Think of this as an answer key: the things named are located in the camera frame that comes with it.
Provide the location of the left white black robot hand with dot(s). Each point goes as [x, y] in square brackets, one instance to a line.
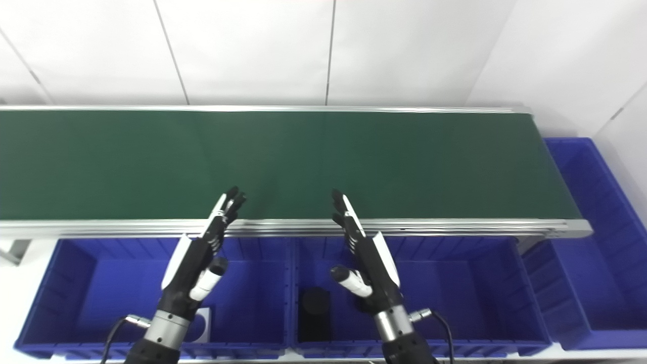
[187, 273]

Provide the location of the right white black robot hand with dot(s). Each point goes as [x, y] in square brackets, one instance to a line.
[379, 273]

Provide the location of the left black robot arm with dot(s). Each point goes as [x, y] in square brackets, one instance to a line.
[164, 331]

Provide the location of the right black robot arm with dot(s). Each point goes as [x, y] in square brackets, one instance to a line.
[394, 323]

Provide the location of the white part with hole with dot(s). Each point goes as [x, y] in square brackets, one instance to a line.
[204, 328]

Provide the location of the blue plastic bin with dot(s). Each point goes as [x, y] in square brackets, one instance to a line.
[455, 293]
[101, 293]
[591, 283]

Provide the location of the aluminium conveyor leg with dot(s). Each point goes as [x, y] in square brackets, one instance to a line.
[530, 242]
[17, 247]

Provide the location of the black cylinder on square base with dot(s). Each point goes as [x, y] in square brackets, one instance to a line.
[313, 316]

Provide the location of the green conveyor belt aluminium frame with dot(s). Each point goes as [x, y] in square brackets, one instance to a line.
[303, 162]

